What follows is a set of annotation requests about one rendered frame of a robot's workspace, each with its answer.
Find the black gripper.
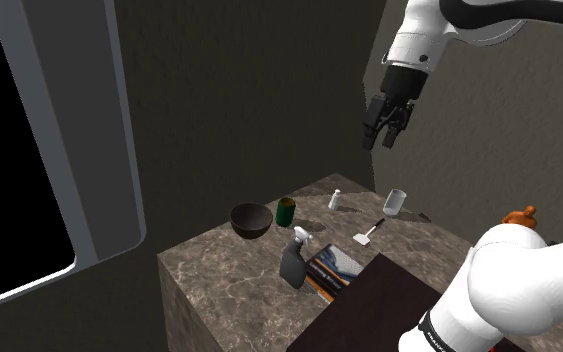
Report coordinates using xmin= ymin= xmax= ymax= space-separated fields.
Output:
xmin=361 ymin=64 xmax=429 ymax=151

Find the clear drinking glass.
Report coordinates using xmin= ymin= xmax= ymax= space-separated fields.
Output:
xmin=382 ymin=188 xmax=407 ymax=218

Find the green cup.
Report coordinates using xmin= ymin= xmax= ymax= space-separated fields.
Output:
xmin=275 ymin=196 xmax=297 ymax=228

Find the stack of books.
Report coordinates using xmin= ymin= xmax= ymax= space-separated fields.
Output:
xmin=303 ymin=243 xmax=365 ymax=304

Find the dark brown bowl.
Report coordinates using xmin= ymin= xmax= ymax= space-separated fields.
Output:
xmin=229 ymin=202 xmax=274 ymax=241

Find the grey spray bottle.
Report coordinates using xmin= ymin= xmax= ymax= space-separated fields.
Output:
xmin=278 ymin=225 xmax=314 ymax=290

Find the dark brown robot stand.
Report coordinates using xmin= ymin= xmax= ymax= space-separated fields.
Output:
xmin=286 ymin=252 xmax=526 ymax=352

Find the grey framed window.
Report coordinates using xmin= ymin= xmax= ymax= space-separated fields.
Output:
xmin=0 ymin=0 xmax=148 ymax=317

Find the white spatula with black handle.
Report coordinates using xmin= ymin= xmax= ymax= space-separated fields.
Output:
xmin=352 ymin=217 xmax=387 ymax=247

